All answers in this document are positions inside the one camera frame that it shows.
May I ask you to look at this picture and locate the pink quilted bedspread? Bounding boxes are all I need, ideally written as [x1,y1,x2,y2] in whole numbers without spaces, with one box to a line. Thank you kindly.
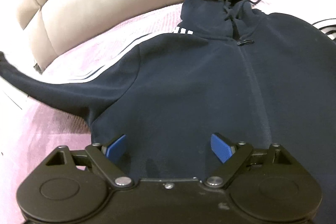
[1,0,335,223]

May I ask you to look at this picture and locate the navy blue striped hoodie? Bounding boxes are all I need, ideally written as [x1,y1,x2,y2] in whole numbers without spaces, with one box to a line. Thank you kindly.
[0,0,336,198]

